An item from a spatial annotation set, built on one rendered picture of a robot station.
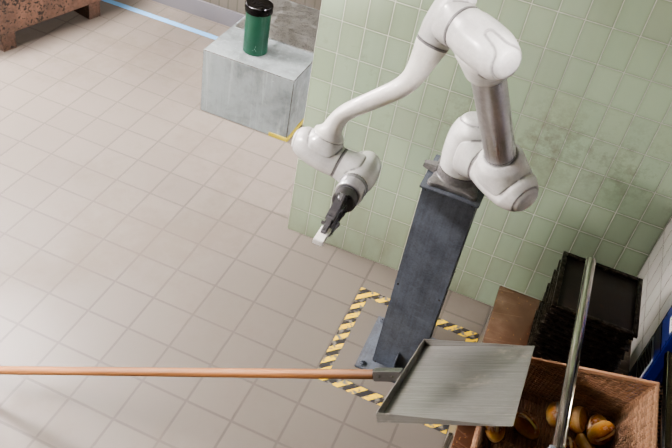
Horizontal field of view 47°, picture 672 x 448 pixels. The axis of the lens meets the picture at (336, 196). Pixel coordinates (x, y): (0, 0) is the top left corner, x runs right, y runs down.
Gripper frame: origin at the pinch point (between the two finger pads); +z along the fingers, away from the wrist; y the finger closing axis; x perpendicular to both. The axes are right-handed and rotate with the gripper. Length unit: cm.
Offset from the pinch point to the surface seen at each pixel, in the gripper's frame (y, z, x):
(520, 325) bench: 59, -56, -66
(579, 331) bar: 0, -1, -74
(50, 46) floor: 118, -197, 251
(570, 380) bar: 0, 17, -74
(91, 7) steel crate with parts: 109, -243, 252
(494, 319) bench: 59, -54, -56
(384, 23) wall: -7, -121, 23
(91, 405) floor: 117, 11, 75
